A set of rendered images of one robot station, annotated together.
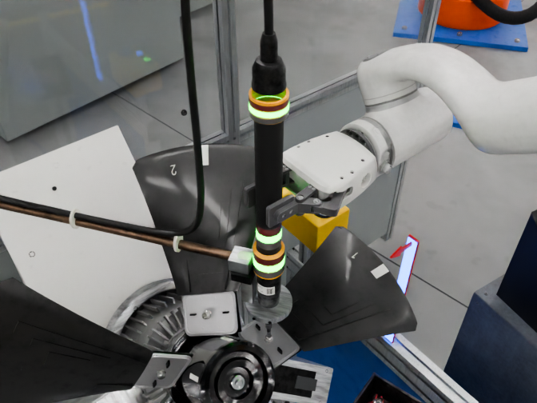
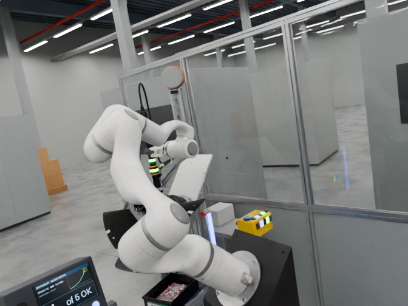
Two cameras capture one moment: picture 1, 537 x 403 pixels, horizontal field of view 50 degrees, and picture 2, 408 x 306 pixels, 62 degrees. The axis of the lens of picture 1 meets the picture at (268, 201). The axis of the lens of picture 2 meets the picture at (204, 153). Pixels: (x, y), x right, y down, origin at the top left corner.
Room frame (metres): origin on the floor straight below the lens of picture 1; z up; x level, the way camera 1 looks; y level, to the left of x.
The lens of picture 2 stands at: (0.64, -1.73, 1.67)
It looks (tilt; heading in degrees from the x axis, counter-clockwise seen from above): 8 degrees down; 85
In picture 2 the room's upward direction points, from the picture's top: 10 degrees counter-clockwise
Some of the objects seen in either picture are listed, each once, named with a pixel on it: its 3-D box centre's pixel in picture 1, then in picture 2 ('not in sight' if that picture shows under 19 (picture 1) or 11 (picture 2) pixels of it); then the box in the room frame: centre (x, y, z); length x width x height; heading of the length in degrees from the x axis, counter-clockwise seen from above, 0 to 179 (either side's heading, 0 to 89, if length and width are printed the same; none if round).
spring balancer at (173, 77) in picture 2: not in sight; (173, 77); (0.73, 0.69, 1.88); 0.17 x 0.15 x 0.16; 129
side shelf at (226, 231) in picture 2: not in sight; (224, 226); (0.88, 0.43, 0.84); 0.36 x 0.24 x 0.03; 129
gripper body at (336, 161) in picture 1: (331, 167); (163, 149); (0.59, -0.08, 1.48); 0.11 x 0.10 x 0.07; 129
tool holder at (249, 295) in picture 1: (261, 282); (156, 180); (0.53, 0.01, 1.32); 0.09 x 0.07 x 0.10; 74
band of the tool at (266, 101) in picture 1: (268, 104); not in sight; (0.53, 0.00, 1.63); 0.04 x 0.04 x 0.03
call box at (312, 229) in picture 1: (309, 215); (255, 224); (0.98, -0.10, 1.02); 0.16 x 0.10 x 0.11; 39
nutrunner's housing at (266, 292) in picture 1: (268, 204); (150, 150); (0.53, 0.00, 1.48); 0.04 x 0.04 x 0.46
